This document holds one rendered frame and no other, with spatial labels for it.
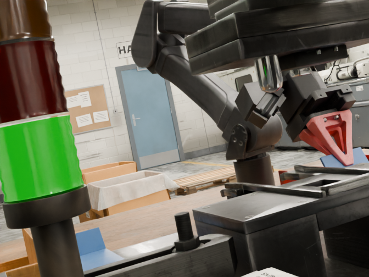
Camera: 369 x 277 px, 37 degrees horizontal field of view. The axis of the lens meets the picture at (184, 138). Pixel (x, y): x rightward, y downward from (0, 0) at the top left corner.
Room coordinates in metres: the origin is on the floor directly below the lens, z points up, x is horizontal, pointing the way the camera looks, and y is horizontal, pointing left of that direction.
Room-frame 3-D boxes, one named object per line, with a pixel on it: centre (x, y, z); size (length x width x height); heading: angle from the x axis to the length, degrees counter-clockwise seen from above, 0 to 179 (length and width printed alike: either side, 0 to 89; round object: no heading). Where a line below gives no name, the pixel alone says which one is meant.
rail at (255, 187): (0.50, -0.08, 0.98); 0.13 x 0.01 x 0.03; 22
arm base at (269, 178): (0.93, -0.10, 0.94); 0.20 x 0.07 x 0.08; 112
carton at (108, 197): (4.19, 0.50, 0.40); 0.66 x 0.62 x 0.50; 19
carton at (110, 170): (4.76, 0.75, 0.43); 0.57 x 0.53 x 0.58; 23
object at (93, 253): (0.62, 0.13, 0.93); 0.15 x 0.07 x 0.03; 23
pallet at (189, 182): (7.33, -0.32, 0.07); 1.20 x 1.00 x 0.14; 111
